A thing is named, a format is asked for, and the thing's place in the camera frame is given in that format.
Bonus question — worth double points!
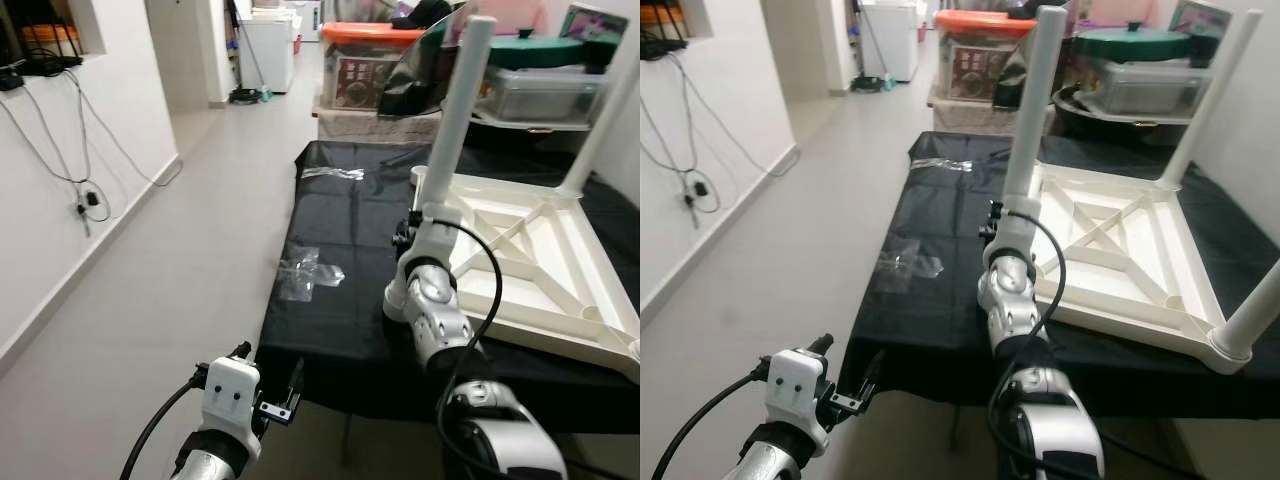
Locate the white plastic table leg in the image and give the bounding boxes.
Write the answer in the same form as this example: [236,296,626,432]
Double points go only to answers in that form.
[1208,285,1280,376]
[1158,8,1266,191]
[560,40,641,199]
[1000,5,1069,216]
[383,15,498,323]

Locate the black plastic table cover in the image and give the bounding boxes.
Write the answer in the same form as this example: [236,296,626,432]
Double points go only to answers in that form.
[255,140,641,436]
[840,130,1280,421]

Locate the beige patterned bench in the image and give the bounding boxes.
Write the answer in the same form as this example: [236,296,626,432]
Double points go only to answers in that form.
[315,105,446,143]
[928,95,1056,133]

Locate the black bag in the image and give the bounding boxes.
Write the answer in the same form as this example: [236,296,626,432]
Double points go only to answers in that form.
[378,0,471,116]
[995,0,1086,106]

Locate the white plastic table top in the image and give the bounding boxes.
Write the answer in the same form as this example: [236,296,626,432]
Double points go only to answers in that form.
[385,165,641,386]
[1000,160,1280,376]

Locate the orange lid storage box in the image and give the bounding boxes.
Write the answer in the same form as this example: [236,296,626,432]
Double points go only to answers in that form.
[935,8,1041,101]
[320,20,426,111]

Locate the floor mop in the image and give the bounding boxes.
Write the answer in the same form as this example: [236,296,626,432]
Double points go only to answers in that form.
[225,0,273,104]
[850,0,896,93]

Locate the clear plastic storage container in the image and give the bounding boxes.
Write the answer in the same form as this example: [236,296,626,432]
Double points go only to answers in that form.
[480,65,609,126]
[1085,55,1216,116]

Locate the green round lid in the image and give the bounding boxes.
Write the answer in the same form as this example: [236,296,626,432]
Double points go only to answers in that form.
[488,28,591,69]
[1075,22,1196,61]

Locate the black wifi router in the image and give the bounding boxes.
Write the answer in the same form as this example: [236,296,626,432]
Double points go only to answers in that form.
[640,30,691,61]
[0,45,86,91]

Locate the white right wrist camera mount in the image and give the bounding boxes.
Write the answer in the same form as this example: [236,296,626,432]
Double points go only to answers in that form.
[398,203,453,263]
[985,200,1043,261]

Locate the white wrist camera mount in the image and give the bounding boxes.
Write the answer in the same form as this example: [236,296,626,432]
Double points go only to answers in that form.
[398,203,453,263]
[985,200,1043,261]
[200,358,263,441]
[765,348,833,446]

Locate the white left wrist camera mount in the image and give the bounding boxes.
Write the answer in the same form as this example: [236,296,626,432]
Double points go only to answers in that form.
[765,348,833,446]
[200,358,263,441]

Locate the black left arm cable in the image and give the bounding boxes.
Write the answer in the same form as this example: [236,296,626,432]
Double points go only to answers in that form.
[120,365,209,480]
[650,362,773,480]

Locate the black wall cable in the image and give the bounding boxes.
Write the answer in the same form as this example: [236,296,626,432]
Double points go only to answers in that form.
[640,50,801,216]
[0,65,186,236]

